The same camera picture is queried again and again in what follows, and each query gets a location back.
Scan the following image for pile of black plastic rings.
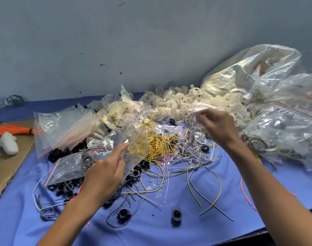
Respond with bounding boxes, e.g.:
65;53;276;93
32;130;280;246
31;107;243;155
46;136;185;226

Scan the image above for orange tie bundle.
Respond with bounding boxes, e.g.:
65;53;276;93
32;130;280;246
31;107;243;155
0;124;39;138

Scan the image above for red wire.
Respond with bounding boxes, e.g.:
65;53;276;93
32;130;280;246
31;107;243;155
240;178;297;212

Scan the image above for heap of plastic bags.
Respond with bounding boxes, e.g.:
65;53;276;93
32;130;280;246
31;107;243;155
92;84;162;136

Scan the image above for brown cardboard sheet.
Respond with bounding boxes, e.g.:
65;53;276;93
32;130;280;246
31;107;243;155
0;119;36;205

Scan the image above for black round wheel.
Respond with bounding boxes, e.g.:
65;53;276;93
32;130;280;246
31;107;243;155
6;94;25;108

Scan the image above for stack of plastic bags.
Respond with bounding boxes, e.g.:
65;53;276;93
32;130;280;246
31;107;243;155
33;105;103;158

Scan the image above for person's right forearm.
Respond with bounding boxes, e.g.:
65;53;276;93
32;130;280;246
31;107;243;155
228;143;312;246

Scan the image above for clear zip plastic bag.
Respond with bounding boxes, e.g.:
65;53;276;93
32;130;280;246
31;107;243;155
84;124;150;177

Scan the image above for person's left hand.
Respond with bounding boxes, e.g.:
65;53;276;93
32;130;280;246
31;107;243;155
78;142;130;208

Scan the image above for person's left forearm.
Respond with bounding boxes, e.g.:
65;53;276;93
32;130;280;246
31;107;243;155
37;194;108;246

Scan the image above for pile of large plastic bags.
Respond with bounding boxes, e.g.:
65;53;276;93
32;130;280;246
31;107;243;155
199;44;312;169

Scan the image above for person's right hand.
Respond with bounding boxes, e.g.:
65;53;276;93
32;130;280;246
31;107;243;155
195;108;244;152

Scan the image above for red-zip plastic bag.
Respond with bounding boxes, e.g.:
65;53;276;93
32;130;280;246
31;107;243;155
43;151;87;188

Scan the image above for blue cloth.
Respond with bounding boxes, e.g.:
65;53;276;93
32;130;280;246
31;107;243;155
0;92;312;246

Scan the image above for pile of yellow wires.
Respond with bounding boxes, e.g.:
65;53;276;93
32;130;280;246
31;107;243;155
141;120;179;162

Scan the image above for long yellow green wire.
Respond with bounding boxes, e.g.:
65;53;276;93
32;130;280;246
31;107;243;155
186;166;235;222

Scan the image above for white handheld device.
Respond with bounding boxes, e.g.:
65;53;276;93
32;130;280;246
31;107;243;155
0;132;19;156

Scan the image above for pile of white plastic wheels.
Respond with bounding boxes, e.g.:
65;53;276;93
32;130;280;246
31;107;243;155
141;84;254;128

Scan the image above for pile of grey white wires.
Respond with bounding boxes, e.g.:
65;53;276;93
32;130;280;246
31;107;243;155
166;128;220;169

